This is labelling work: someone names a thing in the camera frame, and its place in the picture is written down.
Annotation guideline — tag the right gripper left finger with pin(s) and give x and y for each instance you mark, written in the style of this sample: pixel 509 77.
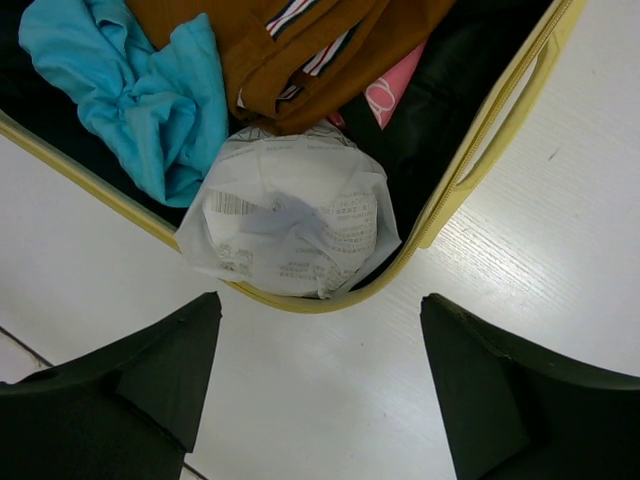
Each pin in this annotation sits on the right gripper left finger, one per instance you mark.
pixel 129 410

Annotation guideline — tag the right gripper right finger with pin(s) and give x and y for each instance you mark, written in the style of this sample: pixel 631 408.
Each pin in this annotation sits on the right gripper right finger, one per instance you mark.
pixel 513 409

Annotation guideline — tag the white plastic-wrapped package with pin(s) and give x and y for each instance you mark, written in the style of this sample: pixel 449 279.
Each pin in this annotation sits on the white plastic-wrapped package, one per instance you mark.
pixel 303 215

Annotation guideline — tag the light blue t-shirt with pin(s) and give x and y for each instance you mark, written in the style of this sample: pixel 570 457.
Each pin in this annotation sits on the light blue t-shirt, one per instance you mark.
pixel 163 113

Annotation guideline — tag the cream yellow hard-shell suitcase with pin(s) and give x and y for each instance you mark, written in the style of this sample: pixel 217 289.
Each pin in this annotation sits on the cream yellow hard-shell suitcase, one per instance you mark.
pixel 469 97

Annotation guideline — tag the pink printed garment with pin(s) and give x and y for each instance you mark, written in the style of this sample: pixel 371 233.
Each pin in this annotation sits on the pink printed garment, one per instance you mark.
pixel 396 65

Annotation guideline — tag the brown shorts with stripe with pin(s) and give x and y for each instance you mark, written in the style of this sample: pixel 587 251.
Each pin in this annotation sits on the brown shorts with stripe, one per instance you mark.
pixel 289 64

